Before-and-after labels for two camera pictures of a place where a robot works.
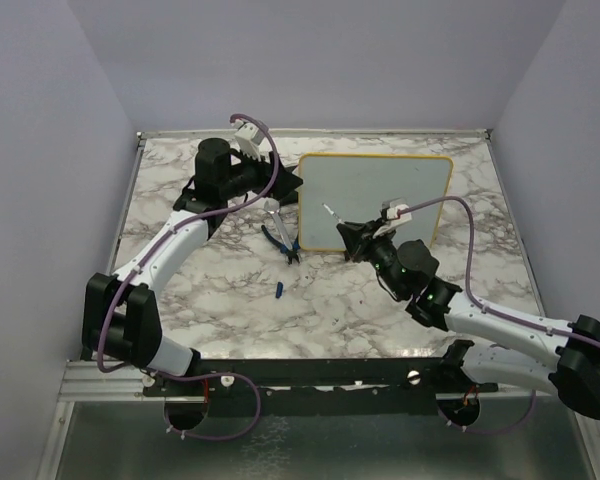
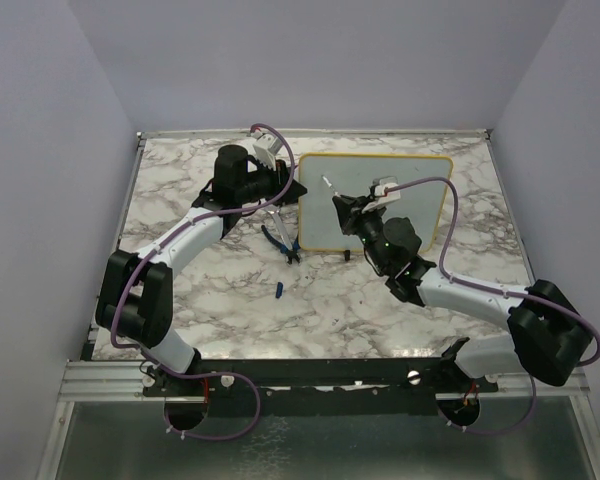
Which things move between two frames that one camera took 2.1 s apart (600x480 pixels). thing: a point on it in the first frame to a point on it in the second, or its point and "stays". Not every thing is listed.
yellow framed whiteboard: [335, 189] stays
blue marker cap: [279, 290] stays
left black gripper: [265, 170] stays
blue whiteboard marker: [339, 220] to [330, 184]
